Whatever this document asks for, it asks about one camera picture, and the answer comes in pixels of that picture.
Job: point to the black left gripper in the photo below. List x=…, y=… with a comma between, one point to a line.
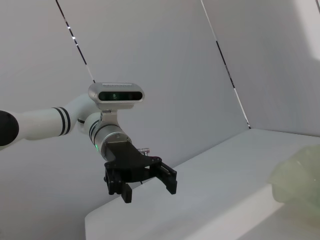
x=127, y=162

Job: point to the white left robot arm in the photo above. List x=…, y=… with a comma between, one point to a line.
x=45, y=122

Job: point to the green glass fruit plate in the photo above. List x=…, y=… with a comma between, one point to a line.
x=297, y=172

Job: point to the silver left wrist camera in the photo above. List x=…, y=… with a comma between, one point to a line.
x=117, y=96

